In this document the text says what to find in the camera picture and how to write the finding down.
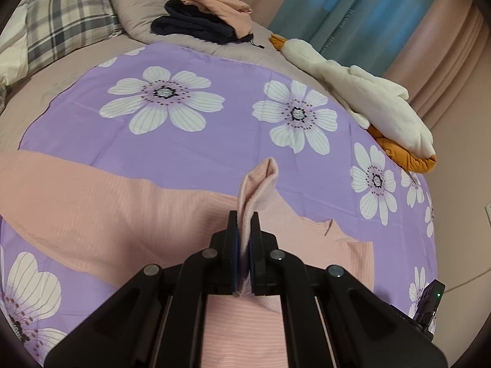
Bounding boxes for folded pink clothes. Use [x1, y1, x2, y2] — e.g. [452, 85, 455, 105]
[180, 0, 254, 38]

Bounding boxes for blue curtain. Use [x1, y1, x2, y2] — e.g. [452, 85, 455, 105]
[269, 0, 434, 81]

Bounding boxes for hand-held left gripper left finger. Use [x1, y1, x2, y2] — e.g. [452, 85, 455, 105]
[44, 211, 241, 368]

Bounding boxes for white cable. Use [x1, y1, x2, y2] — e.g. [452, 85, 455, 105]
[441, 272, 486, 296]

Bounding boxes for grey plaid pillow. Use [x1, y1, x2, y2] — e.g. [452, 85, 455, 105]
[0, 0, 124, 85]

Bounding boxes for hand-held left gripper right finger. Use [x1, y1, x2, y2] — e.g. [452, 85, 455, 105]
[248, 214, 448, 368]

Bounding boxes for folded navy clothes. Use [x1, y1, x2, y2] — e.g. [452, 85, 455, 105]
[151, 0, 265, 49]

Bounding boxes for pink curtain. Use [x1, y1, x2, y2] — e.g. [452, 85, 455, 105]
[384, 0, 491, 131]

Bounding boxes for purple floral bed sheet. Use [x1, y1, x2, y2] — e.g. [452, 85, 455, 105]
[0, 42, 438, 368]

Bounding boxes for beige pillow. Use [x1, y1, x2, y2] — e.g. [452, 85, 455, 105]
[109, 0, 277, 47]

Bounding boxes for pink knit top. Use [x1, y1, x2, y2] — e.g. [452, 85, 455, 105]
[0, 149, 374, 368]

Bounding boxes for white goose plush toy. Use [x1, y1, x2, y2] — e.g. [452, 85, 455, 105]
[269, 34, 438, 173]

